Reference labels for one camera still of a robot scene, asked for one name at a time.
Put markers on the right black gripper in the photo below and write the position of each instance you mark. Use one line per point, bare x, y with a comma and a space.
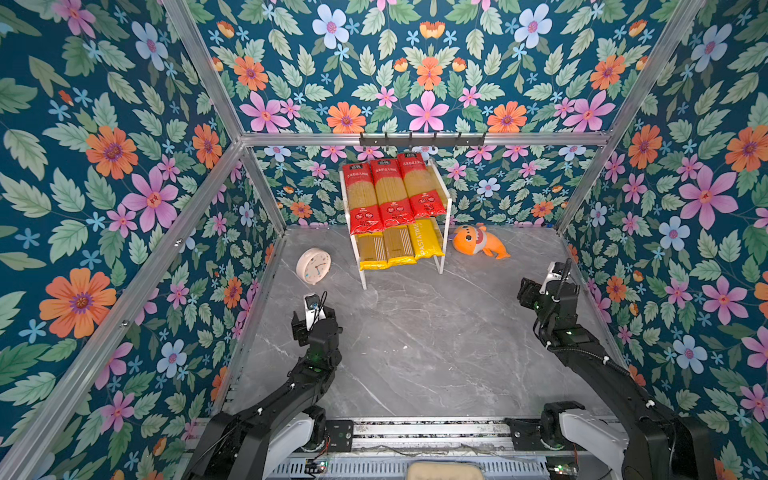
528, 292

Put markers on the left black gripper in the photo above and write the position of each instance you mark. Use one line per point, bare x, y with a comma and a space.
298, 332

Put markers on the yellow pasta bag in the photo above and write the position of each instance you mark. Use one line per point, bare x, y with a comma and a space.
398, 246
372, 251
426, 238

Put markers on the red spaghetti bag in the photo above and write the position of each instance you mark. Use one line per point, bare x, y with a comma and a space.
362, 201
392, 197
421, 187

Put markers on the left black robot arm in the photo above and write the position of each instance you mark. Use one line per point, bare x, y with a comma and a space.
237, 446

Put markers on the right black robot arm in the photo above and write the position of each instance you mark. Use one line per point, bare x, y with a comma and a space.
652, 441

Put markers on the yellow wooden two-tier shelf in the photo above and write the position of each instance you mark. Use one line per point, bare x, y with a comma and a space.
443, 222

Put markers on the pink round alarm clock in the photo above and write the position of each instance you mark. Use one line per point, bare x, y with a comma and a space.
313, 265

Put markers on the orange fish plush toy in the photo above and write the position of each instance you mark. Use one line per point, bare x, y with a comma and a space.
471, 240

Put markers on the beige padded object bottom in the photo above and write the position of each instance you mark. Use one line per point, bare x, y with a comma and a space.
433, 470

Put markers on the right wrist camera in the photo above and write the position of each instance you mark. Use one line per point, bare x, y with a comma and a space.
556, 279

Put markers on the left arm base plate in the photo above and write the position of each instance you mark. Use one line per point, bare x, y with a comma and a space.
331, 436

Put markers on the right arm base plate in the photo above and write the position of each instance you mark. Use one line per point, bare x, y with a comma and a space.
527, 435

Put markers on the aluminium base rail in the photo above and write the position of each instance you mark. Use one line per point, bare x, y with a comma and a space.
482, 436

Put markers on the black wall hook rail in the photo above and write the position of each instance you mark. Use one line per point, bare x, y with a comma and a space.
410, 140

